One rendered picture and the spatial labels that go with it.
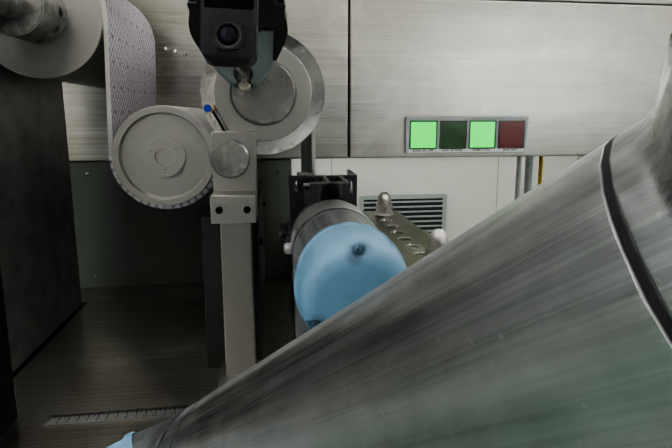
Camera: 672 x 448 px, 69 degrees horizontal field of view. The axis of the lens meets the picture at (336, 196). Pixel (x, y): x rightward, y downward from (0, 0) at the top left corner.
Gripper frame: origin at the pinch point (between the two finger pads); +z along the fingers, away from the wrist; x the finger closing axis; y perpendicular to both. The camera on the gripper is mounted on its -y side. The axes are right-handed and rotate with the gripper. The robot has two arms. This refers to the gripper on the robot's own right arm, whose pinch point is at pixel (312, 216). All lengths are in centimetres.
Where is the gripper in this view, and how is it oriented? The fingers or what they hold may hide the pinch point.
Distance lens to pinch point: 65.2
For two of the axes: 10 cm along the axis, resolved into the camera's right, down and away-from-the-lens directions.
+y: 0.0, -9.9, -1.7
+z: -1.3, -1.6, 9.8
